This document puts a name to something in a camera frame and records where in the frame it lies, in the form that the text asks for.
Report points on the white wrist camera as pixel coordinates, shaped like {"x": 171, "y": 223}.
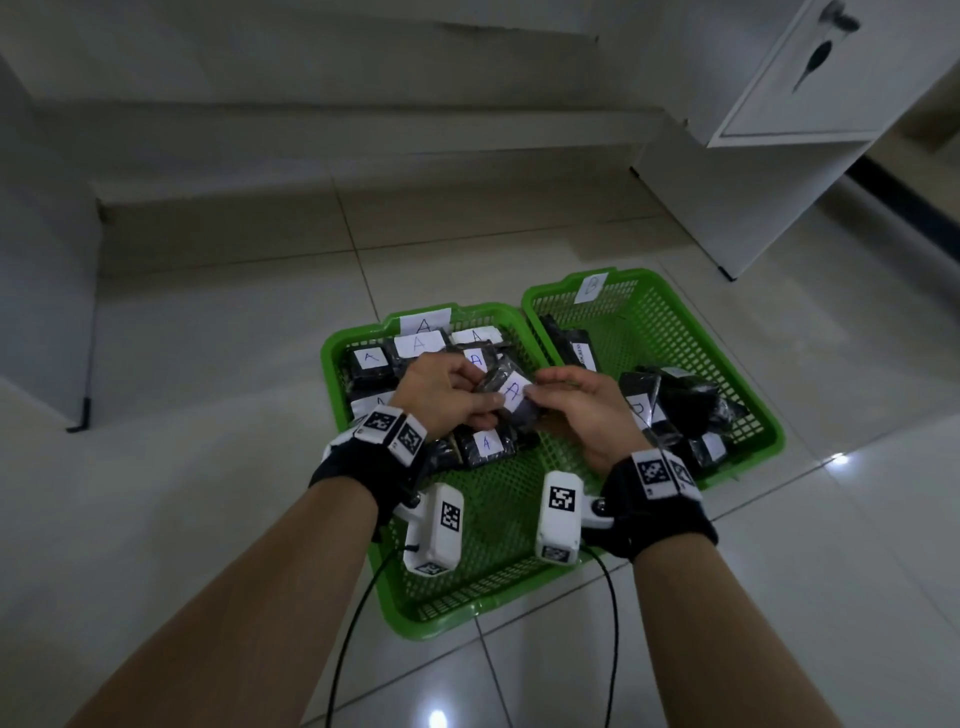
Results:
{"x": 439, "y": 529}
{"x": 560, "y": 517}

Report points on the white paper basket label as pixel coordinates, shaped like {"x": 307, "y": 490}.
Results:
{"x": 591, "y": 288}
{"x": 425, "y": 322}

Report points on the person's right hand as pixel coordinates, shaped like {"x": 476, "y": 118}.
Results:
{"x": 596, "y": 420}

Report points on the person's right thumb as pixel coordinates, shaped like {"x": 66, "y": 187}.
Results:
{"x": 566, "y": 376}

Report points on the green plastic basket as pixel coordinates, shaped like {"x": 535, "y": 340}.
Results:
{"x": 495, "y": 517}
{"x": 652, "y": 330}

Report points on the person's left forearm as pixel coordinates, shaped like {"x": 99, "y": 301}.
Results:
{"x": 247, "y": 600}

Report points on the white furniture panel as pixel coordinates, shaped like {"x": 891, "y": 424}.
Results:
{"x": 45, "y": 262}

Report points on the black cabinet key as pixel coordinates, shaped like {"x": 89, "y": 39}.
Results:
{"x": 814, "y": 64}

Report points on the black labelled packet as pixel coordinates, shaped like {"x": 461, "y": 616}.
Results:
{"x": 514, "y": 390}
{"x": 570, "y": 345}
{"x": 705, "y": 451}
{"x": 701, "y": 401}
{"x": 639, "y": 394}

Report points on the black furniture foot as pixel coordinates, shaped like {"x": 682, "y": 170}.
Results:
{"x": 80, "y": 417}

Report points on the white cabinet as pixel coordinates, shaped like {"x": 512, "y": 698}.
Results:
{"x": 795, "y": 90}

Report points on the person's left fingers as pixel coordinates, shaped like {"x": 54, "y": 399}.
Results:
{"x": 469, "y": 394}

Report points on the person's right forearm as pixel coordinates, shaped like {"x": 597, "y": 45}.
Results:
{"x": 720, "y": 645}

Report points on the person's left hand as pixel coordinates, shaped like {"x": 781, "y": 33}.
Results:
{"x": 435, "y": 386}

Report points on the pile of black packets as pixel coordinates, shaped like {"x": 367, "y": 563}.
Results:
{"x": 375, "y": 367}

